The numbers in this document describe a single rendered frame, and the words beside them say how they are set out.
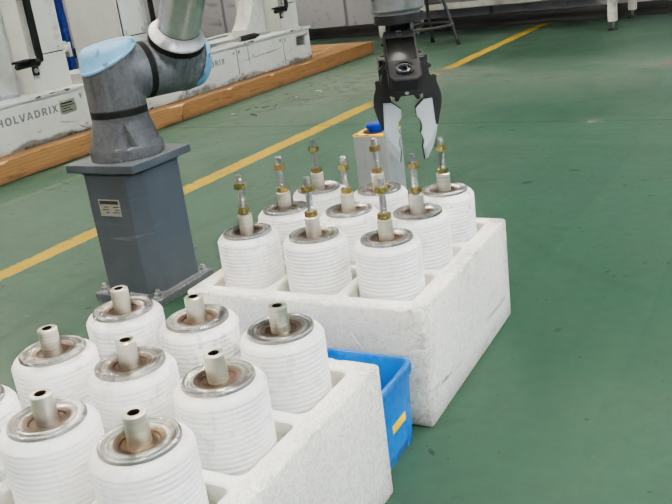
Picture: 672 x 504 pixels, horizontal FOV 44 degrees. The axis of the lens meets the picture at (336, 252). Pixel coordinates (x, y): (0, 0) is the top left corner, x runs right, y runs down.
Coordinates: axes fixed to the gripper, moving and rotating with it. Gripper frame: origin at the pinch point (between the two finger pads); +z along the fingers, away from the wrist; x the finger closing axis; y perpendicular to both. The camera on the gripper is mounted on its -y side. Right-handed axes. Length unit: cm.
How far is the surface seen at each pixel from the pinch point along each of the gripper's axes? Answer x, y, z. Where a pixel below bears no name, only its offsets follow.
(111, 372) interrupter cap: 37, -43, 9
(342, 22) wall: 4, 577, 24
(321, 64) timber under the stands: 21, 381, 31
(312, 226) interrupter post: 15.9, -5.5, 7.8
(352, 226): 10.2, 1.4, 10.8
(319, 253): 15.2, -9.0, 10.9
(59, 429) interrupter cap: 39, -54, 9
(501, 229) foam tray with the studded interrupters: -14.5, 11.9, 17.8
